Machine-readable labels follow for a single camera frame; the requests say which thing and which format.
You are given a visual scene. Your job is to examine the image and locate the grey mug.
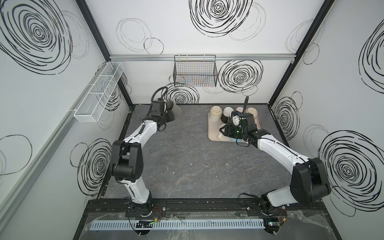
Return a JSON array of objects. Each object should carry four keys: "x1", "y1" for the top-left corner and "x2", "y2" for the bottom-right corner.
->
[{"x1": 166, "y1": 101, "x2": 183, "y2": 119}]

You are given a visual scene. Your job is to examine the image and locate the beige plastic tray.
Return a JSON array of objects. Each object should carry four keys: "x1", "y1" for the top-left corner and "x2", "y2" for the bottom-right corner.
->
[{"x1": 207, "y1": 111, "x2": 261, "y2": 142}]

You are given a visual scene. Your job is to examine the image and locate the light blue mug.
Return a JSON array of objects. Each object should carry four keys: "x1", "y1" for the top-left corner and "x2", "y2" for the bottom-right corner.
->
[{"x1": 226, "y1": 137, "x2": 239, "y2": 142}]

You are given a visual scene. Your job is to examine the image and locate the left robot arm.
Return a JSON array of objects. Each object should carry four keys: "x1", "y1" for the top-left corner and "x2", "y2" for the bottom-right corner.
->
[{"x1": 109, "y1": 100, "x2": 176, "y2": 216}]

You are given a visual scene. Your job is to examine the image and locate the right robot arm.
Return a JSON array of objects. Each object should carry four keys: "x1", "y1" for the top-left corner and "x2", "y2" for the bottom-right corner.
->
[{"x1": 219, "y1": 115, "x2": 331, "y2": 209}]

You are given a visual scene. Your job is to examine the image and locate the pink mug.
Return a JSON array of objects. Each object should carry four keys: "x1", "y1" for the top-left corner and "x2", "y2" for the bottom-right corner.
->
[{"x1": 236, "y1": 107, "x2": 244, "y2": 113}]

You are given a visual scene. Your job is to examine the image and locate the cream peach mug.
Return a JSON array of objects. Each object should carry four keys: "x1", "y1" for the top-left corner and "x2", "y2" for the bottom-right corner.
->
[{"x1": 246, "y1": 108, "x2": 258, "y2": 119}]

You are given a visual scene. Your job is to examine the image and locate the white black mug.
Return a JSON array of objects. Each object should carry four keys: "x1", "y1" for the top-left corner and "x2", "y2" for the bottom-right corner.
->
[{"x1": 221, "y1": 107, "x2": 234, "y2": 124}]

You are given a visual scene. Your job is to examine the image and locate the cream speckled mug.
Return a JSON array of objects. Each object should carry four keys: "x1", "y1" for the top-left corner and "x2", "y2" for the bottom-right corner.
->
[{"x1": 209, "y1": 106, "x2": 223, "y2": 122}]

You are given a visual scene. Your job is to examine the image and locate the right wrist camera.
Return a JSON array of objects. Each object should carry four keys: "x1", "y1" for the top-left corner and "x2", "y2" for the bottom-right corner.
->
[{"x1": 231, "y1": 110, "x2": 244, "y2": 127}]

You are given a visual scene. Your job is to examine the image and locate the black wire basket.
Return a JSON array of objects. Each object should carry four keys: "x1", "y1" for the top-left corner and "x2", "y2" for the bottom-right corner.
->
[{"x1": 173, "y1": 55, "x2": 219, "y2": 88}]

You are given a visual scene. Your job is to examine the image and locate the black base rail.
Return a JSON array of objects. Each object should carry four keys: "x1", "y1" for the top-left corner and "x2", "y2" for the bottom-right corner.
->
[{"x1": 85, "y1": 197, "x2": 326, "y2": 214}]

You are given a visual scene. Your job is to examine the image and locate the white slotted cable duct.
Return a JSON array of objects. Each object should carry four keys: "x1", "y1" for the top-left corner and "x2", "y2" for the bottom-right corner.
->
[{"x1": 89, "y1": 219, "x2": 265, "y2": 231}]

